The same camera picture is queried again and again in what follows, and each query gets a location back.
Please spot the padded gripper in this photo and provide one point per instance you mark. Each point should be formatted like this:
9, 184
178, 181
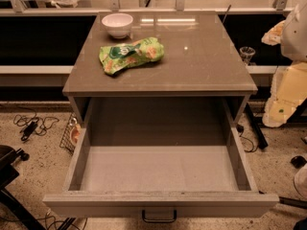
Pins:
295, 37

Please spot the grey top drawer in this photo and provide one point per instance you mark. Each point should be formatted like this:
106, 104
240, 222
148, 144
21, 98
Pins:
198, 175

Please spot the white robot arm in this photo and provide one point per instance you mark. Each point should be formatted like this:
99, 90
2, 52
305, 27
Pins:
289, 86

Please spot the grey drawer cabinet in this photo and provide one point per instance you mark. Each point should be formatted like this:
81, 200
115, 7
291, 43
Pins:
200, 84

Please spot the clear glass cup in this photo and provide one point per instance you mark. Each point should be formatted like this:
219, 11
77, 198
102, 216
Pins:
246, 54

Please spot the black stand leg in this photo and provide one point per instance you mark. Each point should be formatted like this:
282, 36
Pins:
293, 202

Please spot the green chip bag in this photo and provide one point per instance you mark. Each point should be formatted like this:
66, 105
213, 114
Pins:
124, 56

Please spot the white ceramic bowl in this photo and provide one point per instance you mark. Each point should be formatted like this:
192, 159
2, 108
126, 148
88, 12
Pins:
118, 25

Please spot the black office chair base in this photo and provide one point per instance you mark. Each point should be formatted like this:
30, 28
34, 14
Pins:
7, 175

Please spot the black drawer handle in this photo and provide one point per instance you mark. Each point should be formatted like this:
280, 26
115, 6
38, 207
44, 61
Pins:
158, 218

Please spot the wire basket on floor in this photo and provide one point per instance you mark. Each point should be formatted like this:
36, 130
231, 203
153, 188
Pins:
71, 134

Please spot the black power adapter with cable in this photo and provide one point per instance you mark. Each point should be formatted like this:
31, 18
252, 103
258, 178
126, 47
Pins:
31, 123

